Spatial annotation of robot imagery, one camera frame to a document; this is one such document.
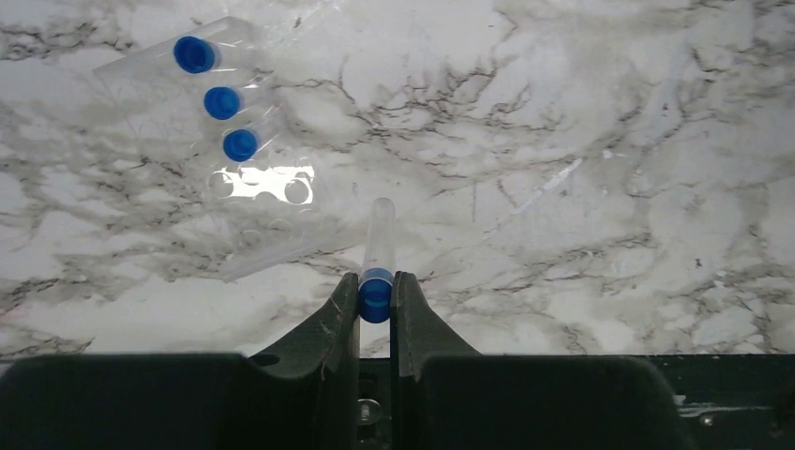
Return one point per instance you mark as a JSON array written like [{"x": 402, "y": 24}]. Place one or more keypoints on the test tube blue cap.
[
  {"x": 216, "y": 55},
  {"x": 223, "y": 102},
  {"x": 379, "y": 264}
]

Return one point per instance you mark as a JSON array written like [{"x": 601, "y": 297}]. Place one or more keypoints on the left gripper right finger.
[{"x": 447, "y": 395}]

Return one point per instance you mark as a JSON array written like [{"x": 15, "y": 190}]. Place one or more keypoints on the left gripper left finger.
[{"x": 299, "y": 392}]

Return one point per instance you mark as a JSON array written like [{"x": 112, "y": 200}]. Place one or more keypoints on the clear test tube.
[{"x": 245, "y": 144}]

